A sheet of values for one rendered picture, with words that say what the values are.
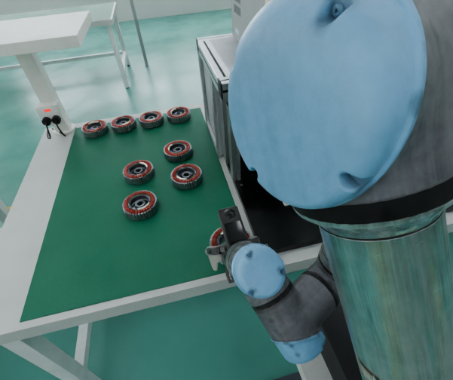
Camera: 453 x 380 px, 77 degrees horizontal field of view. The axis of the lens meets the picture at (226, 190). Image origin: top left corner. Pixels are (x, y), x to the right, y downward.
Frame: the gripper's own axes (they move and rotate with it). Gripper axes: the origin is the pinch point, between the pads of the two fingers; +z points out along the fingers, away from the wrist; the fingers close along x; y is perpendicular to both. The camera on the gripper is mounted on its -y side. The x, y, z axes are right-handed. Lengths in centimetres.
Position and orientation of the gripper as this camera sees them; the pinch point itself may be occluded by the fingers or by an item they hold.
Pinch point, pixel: (231, 242)
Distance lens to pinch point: 77.1
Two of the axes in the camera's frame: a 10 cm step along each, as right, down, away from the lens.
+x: 9.7, -2.0, 1.2
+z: -1.0, 1.2, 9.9
